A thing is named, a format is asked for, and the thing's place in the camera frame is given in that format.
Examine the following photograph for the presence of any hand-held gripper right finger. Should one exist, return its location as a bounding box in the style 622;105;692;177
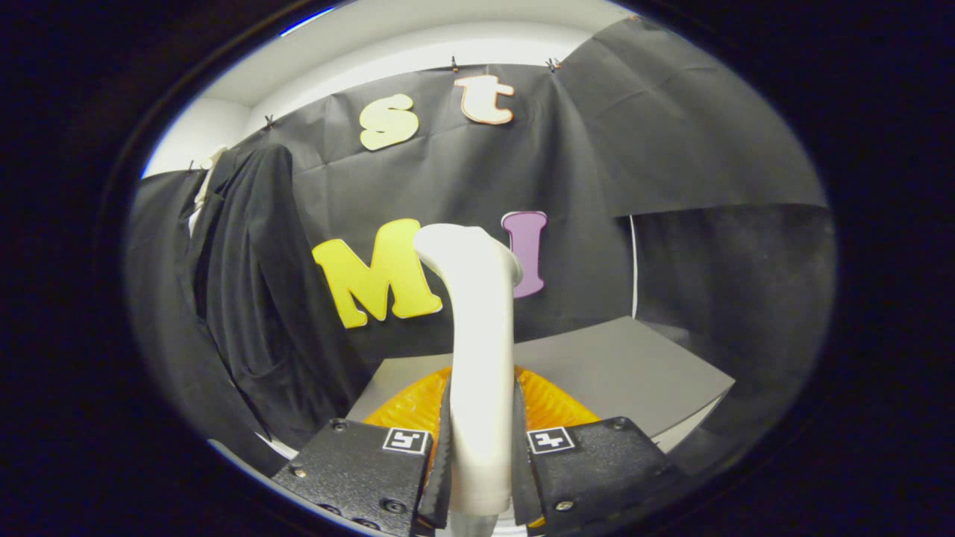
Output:
511;365;683;535

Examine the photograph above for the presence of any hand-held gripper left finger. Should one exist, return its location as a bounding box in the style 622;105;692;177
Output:
271;365;454;537

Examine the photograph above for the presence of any white garment steamer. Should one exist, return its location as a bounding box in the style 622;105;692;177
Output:
413;224;523;537

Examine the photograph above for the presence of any black suit jacket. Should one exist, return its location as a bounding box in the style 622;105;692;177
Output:
179;144;370;452

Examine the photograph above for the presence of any grey cabinet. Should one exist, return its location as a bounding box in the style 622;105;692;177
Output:
345;315;737;456

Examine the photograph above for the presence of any black backdrop cloth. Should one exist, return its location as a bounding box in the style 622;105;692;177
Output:
127;15;836;478

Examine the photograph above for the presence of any white plastic hanger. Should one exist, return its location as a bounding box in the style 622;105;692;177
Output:
194;145;229;213

